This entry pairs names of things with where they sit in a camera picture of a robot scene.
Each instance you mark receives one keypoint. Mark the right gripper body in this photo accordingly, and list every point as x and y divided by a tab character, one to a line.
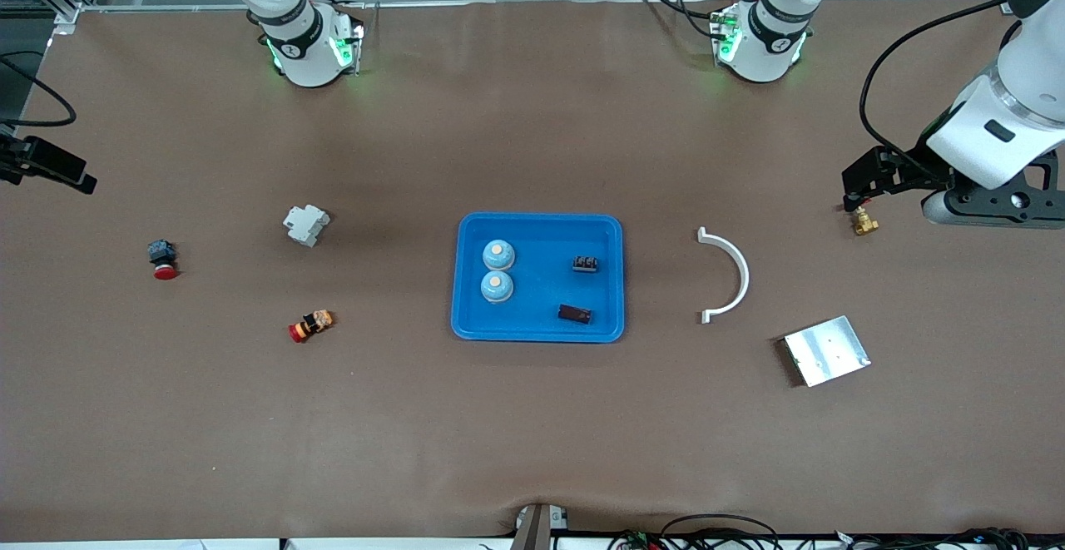
25	157

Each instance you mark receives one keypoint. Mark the brown electrolytic capacitor block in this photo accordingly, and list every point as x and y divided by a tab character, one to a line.
576	314

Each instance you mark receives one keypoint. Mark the blue bell cream button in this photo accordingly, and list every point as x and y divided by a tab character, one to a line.
497	259
497	290

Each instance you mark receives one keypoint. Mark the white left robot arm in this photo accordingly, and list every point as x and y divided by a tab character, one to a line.
770	42

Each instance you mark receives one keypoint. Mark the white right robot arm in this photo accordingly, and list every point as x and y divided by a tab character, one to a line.
304	51

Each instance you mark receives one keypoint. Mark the blue plastic tray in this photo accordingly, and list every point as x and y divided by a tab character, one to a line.
541	309

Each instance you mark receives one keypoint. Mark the red push button black base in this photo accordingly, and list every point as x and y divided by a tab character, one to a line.
164	271

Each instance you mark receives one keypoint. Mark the white curved plastic piece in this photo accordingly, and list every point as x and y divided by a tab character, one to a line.
744	275

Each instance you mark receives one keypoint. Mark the silver metal plate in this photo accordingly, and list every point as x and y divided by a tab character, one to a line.
828	350

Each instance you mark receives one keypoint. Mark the white circuit breaker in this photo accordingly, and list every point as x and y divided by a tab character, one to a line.
306	224

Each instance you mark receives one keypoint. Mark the red yellow emergency stop button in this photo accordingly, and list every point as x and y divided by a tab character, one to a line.
312	325

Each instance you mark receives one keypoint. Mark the grey table edge bracket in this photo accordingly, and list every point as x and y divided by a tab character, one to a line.
532	529

